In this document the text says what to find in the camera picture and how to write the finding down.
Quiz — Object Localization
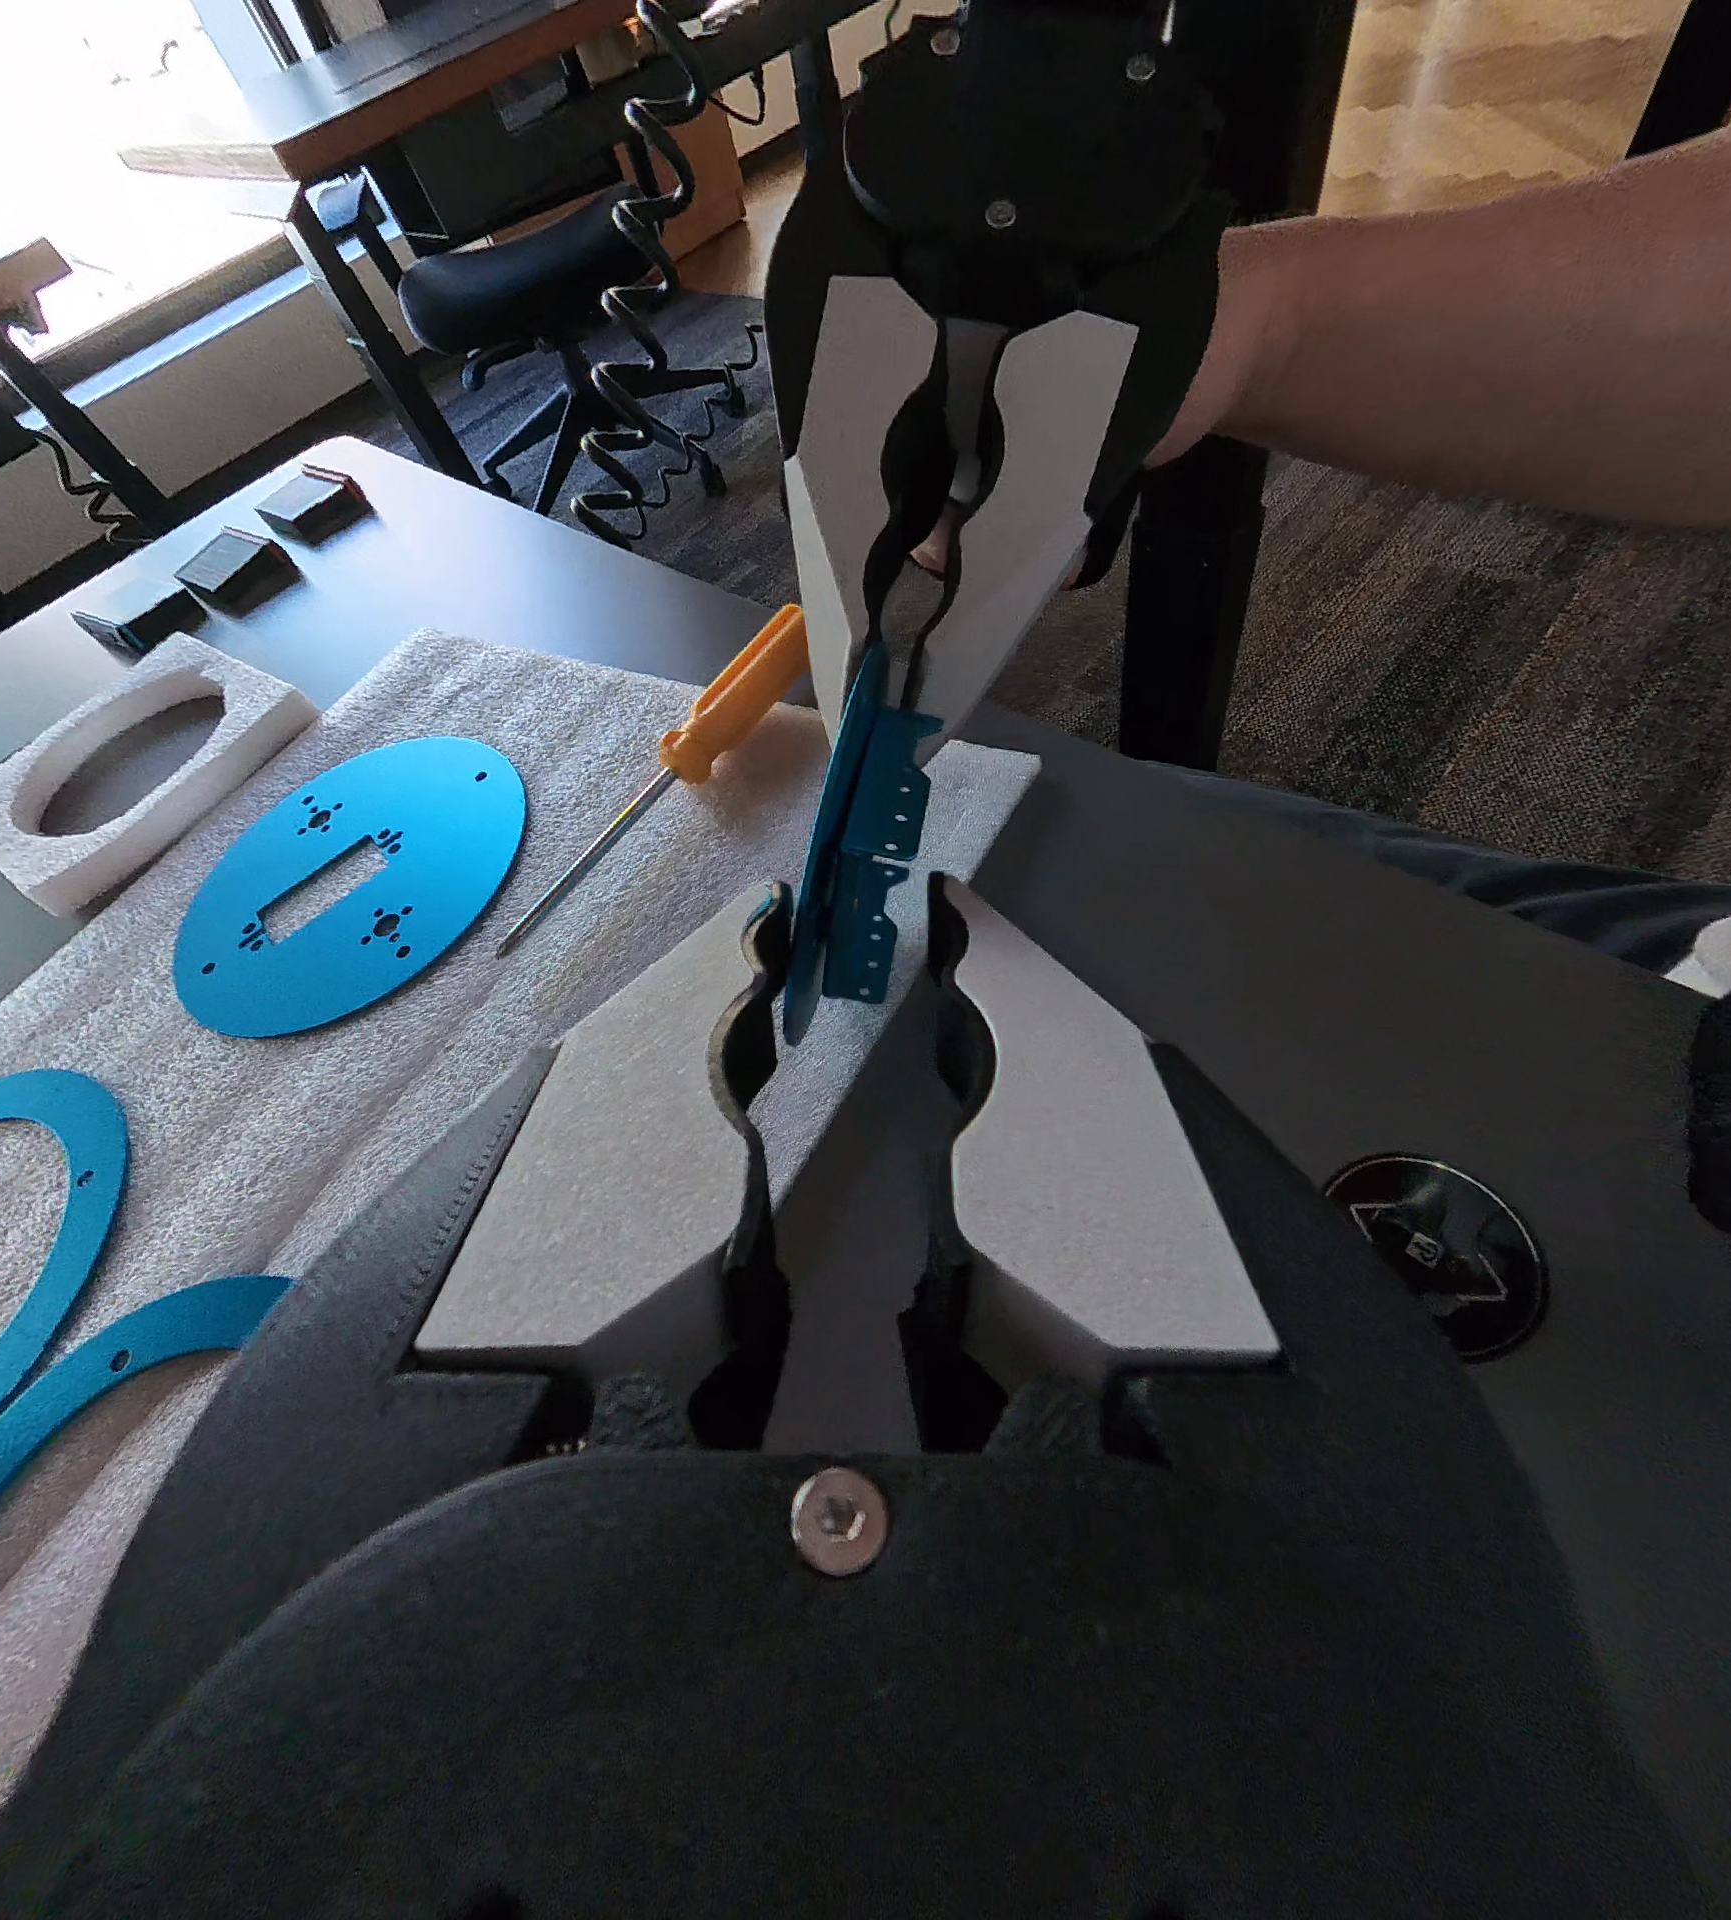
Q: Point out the black coiled cable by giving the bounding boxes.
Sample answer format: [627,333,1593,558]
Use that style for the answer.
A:
[565,0,751,552]

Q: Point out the blue plate with rectangular slot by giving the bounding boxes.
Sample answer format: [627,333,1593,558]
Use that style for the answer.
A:
[171,734,531,1041]

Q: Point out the white foam sheet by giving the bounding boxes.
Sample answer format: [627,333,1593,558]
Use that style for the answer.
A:
[0,626,1045,1870]

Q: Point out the yellow-handled screwdriver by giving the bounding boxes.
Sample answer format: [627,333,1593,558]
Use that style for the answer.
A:
[494,604,807,963]

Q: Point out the wood-edged office desk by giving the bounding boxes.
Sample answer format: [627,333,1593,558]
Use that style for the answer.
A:
[121,0,882,488]

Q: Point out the small black box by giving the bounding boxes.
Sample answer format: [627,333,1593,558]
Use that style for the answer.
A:
[171,530,302,617]
[255,467,365,548]
[69,592,202,662]

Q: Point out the white foam frame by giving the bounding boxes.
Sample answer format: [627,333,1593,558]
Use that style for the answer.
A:
[0,631,322,920]

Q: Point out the round black desk button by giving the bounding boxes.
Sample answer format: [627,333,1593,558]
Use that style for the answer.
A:
[1320,1150,1550,1366]

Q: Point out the person's dark pants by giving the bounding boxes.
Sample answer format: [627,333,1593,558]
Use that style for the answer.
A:
[1187,768,1731,981]

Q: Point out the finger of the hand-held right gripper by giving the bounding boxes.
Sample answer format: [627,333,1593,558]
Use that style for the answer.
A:
[782,274,953,754]
[903,304,1140,749]

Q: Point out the blue metal ring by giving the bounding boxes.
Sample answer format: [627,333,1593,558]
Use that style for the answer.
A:
[0,1068,132,1506]
[0,1274,299,1670]

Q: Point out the black desk leg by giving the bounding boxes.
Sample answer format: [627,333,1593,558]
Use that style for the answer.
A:
[1116,0,1363,770]

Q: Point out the small blue disc with bracket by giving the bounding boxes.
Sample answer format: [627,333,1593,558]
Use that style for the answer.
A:
[777,637,947,1049]

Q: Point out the brown wooden box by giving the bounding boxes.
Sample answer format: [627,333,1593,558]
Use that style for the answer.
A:
[644,91,747,260]

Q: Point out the black office stool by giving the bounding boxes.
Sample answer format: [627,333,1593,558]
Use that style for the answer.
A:
[395,193,736,518]

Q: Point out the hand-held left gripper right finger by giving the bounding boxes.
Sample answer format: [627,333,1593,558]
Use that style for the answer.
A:
[898,874,1286,1455]

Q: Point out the grey desk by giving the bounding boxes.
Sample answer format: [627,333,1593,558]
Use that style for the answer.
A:
[0,435,1731,1920]

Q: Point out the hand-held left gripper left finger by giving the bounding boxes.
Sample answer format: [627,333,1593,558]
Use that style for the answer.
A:
[410,886,807,1455]

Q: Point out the person's right forearm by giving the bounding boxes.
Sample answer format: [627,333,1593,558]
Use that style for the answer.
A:
[1147,97,1731,536]

